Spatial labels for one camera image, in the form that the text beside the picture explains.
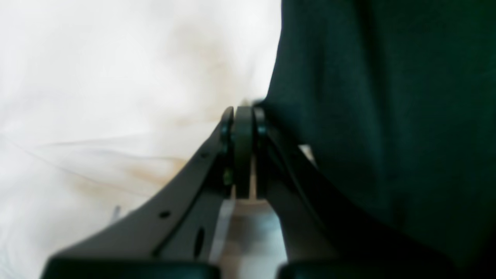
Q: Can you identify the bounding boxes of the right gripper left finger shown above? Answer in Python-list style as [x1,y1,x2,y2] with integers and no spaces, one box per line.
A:
[42,107,255,279]

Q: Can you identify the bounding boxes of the pink T-shirt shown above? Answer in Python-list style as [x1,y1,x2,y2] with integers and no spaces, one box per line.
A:
[1,0,282,279]

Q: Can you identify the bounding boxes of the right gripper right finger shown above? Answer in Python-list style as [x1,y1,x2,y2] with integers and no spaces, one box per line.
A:
[254,108,459,279]

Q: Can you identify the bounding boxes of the black table cloth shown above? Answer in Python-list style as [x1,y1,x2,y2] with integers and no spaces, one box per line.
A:
[262,0,496,278]

